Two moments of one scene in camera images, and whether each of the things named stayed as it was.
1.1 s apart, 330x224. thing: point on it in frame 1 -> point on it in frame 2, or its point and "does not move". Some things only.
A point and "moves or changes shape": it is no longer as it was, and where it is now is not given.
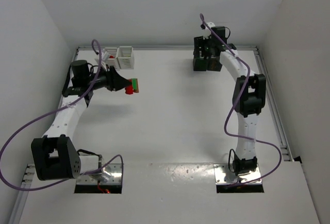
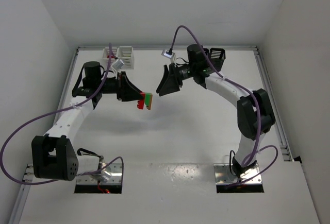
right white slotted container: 125,56 does not move
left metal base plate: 111,174 does not move
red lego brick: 129,89 moves or changes shape
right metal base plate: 224,175 does not move
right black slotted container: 213,61 does not move
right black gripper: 207,61 -> 174,75
